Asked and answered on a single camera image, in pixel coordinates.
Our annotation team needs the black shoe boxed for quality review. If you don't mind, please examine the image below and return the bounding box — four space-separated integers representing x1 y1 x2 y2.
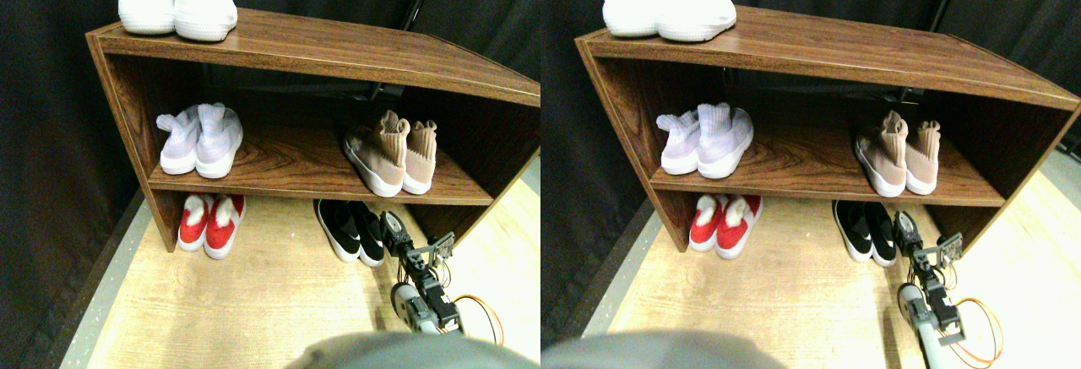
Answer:
832 200 875 263
313 199 362 263
866 203 899 268
350 202 388 268

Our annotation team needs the beige shoe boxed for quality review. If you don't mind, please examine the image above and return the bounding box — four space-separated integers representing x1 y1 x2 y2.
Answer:
855 111 910 198
905 120 942 195
402 120 438 195
344 111 411 198

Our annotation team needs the red shoe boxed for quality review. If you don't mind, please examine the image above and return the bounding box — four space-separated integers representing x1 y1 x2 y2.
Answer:
689 196 726 252
177 195 213 252
204 195 247 260
715 195 763 260

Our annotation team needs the brown shoe rack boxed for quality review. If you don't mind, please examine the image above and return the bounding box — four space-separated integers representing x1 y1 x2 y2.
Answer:
575 6 1081 253
85 8 541 253

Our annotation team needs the lilac shoe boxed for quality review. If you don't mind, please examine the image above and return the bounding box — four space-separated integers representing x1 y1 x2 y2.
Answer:
657 109 703 176
156 107 203 176
697 103 755 179
196 103 244 179

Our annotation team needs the orange wire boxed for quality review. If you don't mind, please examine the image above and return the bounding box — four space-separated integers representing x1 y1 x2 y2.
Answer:
950 298 1005 368
456 295 506 347

